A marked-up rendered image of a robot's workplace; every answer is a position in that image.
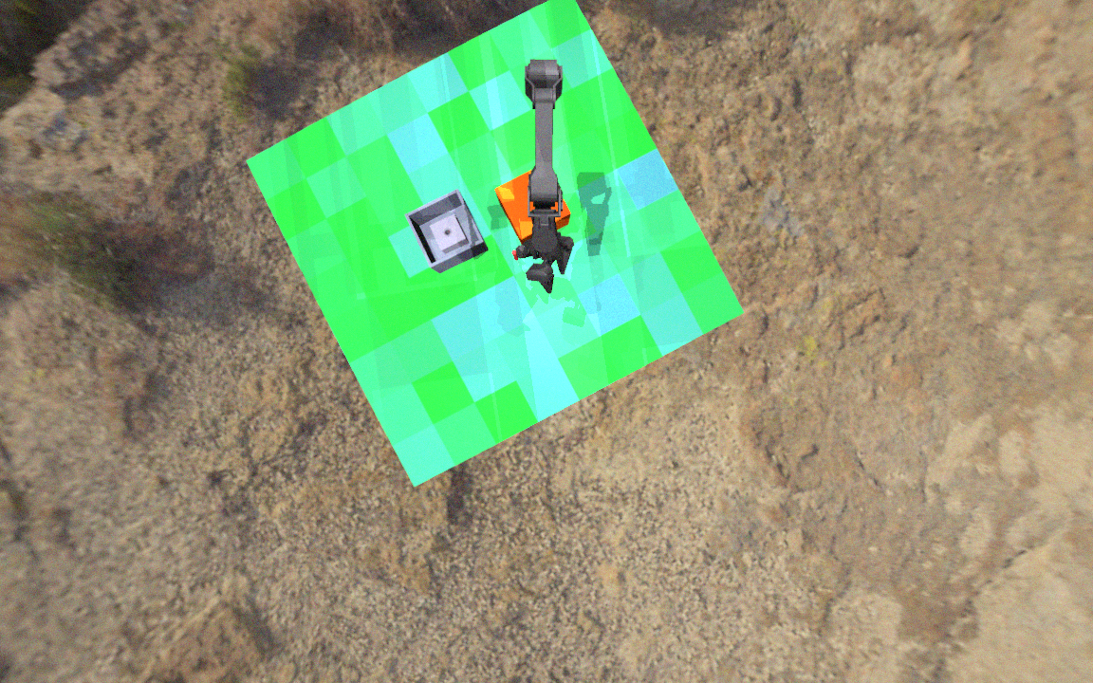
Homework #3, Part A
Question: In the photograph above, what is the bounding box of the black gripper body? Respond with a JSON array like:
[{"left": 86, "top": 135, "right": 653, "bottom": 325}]
[{"left": 526, "top": 231, "right": 574, "bottom": 282}]

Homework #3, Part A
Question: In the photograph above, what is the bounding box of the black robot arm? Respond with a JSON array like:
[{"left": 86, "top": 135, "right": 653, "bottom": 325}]
[{"left": 515, "top": 59, "right": 564, "bottom": 260}]

